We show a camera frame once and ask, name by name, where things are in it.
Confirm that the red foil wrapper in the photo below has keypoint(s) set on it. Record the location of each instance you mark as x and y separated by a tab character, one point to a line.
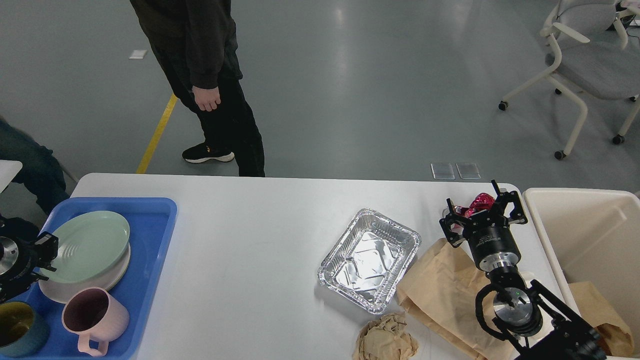
481	202

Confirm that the dark green mug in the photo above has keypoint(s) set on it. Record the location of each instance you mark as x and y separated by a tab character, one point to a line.
23	332

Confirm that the white grey office chair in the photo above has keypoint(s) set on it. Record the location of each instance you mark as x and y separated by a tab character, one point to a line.
588	48

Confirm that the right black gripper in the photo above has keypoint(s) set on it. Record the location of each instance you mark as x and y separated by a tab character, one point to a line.
492	245

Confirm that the aluminium foil tray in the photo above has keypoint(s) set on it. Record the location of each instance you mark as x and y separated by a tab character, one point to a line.
369	259

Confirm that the standing person in black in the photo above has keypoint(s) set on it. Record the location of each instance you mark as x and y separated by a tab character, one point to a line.
195	44

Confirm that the green plate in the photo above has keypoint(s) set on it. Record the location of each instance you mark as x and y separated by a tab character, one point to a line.
89	244

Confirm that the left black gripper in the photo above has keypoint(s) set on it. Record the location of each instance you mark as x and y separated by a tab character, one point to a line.
25	261

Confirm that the left floor outlet plate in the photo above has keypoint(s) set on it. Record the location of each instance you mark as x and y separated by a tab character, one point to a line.
442	171

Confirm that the crumpled brown paper ball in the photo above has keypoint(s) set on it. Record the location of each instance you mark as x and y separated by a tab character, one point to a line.
385	338

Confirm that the beige plastic bin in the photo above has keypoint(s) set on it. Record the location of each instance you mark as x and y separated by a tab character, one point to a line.
592	235

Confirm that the blue plastic tray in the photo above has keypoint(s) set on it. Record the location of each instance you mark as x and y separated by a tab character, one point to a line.
151	221

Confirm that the brown paper bag in bin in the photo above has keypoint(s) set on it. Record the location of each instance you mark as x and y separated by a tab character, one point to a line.
615	335

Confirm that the right floor outlet plate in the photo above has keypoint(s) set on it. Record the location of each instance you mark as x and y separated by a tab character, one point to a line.
468	170

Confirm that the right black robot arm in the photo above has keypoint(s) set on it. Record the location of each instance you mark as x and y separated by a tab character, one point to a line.
535	321

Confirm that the standing person's left hand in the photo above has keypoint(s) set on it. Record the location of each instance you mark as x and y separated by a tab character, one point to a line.
207	99

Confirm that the floor outlet plate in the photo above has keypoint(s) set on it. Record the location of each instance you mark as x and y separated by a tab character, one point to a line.
468	170
442	171

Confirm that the pink mug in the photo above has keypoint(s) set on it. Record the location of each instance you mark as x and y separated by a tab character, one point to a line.
97	318

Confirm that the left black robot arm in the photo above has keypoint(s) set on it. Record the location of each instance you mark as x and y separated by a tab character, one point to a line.
17	227

